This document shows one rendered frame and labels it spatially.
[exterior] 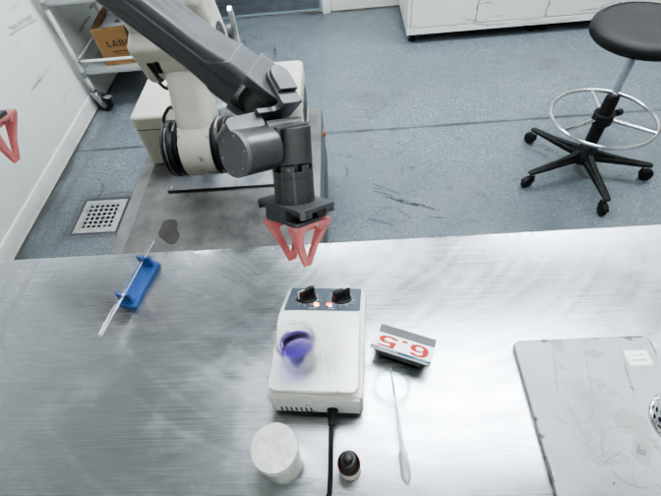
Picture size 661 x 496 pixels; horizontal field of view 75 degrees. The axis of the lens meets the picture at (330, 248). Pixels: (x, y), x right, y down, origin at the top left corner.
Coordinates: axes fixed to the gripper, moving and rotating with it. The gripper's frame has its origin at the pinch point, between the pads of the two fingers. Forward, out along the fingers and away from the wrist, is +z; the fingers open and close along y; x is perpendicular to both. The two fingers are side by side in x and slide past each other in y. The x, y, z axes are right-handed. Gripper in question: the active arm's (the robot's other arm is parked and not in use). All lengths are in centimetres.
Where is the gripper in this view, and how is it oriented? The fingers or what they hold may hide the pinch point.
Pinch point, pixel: (299, 257)
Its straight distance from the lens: 65.3
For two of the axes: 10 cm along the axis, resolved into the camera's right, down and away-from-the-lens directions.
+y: 7.0, 2.4, -6.7
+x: 7.1, -3.0, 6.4
